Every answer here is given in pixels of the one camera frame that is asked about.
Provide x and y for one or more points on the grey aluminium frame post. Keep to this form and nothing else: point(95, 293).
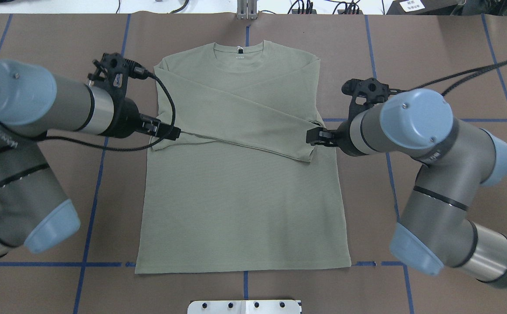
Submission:
point(247, 10)

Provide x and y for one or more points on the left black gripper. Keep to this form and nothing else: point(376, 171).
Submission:
point(125, 118)

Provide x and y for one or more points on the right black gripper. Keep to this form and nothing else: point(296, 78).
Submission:
point(343, 133)

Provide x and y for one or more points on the olive green long-sleeve shirt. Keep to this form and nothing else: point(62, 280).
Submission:
point(240, 189)

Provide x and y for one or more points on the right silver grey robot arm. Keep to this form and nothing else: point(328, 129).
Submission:
point(433, 231)

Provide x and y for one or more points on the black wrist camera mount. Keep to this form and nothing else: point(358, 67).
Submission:
point(366, 93)
point(112, 72)

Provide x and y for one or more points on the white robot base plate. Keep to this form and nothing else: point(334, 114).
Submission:
point(245, 307)

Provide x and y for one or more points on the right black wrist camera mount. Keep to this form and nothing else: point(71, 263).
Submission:
point(366, 93)

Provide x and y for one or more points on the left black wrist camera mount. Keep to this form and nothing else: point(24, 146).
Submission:
point(112, 72)

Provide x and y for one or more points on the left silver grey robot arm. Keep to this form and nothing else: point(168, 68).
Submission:
point(35, 212)

